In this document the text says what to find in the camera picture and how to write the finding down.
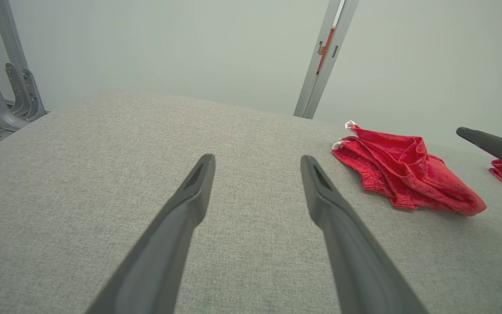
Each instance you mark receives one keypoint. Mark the orange post latch strip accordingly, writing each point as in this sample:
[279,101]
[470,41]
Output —
[325,48]

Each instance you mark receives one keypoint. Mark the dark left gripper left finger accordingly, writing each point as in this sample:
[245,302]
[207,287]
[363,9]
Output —
[168,244]

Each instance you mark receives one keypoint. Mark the red shorts with white trim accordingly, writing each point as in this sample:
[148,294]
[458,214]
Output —
[408,174]

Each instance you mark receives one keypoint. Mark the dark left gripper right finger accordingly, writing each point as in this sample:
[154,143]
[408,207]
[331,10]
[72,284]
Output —
[346,253]

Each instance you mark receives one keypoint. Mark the grey partition post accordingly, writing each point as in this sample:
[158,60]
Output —
[325,87]

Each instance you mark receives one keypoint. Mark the grey metal partition foot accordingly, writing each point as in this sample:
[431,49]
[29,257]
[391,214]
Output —
[2,104]

